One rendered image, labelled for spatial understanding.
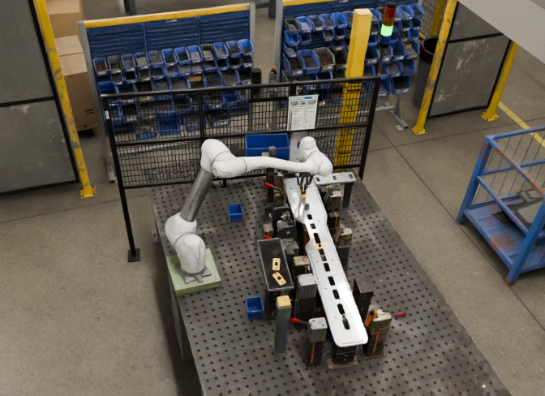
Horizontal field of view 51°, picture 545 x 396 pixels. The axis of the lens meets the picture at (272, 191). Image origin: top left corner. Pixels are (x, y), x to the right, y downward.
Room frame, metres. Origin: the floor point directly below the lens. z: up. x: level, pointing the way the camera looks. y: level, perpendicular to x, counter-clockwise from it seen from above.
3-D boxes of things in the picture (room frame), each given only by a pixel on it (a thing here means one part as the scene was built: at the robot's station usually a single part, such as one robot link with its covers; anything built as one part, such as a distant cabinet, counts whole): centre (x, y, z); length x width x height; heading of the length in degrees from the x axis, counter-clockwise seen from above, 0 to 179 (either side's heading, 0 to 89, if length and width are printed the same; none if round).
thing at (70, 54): (5.18, 2.41, 0.52); 1.21 x 0.81 x 1.05; 25
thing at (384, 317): (1.88, -0.62, 0.88); 0.15 x 0.11 x 0.36; 103
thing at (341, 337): (2.40, -0.32, 1.00); 1.38 x 0.22 x 0.02; 13
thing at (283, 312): (1.86, -0.09, 0.92); 0.08 x 0.08 x 0.44; 13
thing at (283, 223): (2.47, -0.09, 0.94); 0.18 x 0.13 x 0.49; 13
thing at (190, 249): (2.39, 0.48, 0.92); 0.18 x 0.16 x 0.22; 33
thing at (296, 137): (3.13, -0.16, 1.17); 0.12 x 0.01 x 0.34; 103
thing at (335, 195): (2.86, -0.42, 0.87); 0.12 x 0.09 x 0.35; 103
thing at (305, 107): (3.43, -0.18, 1.30); 0.23 x 0.02 x 0.31; 103
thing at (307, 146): (2.86, -0.21, 1.40); 0.13 x 0.11 x 0.16; 33
